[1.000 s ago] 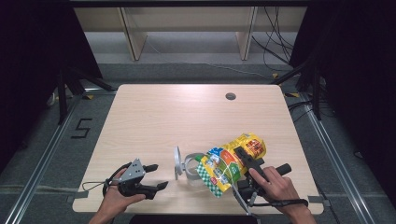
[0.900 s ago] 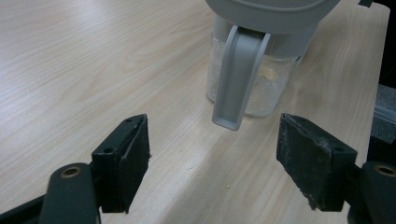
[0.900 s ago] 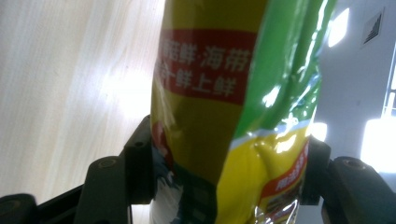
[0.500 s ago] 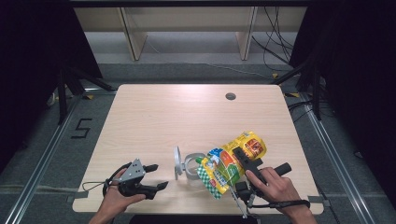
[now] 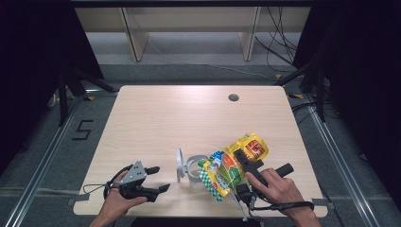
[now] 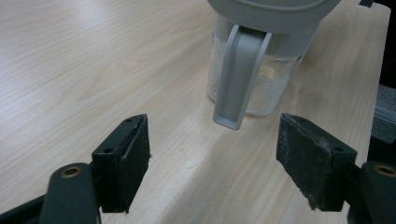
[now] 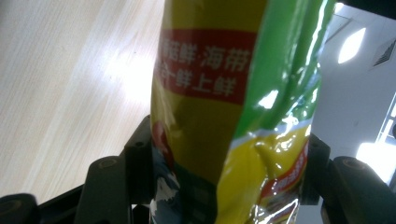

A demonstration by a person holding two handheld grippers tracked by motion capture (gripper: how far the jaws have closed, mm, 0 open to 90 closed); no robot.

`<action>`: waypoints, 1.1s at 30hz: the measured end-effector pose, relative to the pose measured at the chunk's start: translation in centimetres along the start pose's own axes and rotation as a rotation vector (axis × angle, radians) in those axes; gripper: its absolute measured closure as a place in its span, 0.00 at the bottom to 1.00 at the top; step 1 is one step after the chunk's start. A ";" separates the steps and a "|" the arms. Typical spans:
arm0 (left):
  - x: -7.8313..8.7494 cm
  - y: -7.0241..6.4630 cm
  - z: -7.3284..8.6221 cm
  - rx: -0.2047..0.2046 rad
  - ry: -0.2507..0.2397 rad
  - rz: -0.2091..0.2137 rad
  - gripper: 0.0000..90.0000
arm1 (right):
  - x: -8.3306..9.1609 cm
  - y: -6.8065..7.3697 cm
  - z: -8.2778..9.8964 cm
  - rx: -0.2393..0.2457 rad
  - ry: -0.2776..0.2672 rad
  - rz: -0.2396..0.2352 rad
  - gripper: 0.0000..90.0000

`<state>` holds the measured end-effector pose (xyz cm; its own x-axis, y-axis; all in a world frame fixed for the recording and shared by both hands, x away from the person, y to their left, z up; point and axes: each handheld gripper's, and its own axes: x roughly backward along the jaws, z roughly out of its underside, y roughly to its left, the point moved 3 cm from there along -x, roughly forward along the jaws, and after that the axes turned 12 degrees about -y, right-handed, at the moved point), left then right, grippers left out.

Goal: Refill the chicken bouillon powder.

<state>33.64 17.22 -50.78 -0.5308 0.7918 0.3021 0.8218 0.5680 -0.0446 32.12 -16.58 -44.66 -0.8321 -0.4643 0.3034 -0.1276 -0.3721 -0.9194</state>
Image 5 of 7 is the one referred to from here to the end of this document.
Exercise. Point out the person's left hand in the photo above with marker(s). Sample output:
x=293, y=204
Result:
x=118, y=203

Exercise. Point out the person's right hand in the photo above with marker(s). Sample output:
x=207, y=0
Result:
x=280, y=190

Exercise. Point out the clear jar with white lid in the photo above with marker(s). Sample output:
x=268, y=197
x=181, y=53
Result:
x=192, y=165

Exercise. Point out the grey floor tape strip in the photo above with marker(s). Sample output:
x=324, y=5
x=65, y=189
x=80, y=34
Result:
x=323, y=203
x=78, y=198

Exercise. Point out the yellow spout pouch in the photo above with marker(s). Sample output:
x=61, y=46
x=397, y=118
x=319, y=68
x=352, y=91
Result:
x=223, y=170

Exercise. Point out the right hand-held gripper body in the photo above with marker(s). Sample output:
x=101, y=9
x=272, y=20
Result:
x=244, y=192

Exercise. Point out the aluminium floor rail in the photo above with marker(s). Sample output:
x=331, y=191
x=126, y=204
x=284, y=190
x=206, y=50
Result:
x=47, y=157
x=340, y=157

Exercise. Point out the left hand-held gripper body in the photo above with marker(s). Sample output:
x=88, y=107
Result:
x=135, y=173

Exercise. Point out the dark curtain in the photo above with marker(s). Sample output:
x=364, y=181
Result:
x=31, y=63
x=362, y=78

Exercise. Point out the black metal stand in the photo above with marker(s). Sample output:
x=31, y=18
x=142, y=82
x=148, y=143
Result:
x=320, y=94
x=63, y=101

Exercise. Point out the person's dark clothing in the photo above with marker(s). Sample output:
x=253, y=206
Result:
x=195, y=223

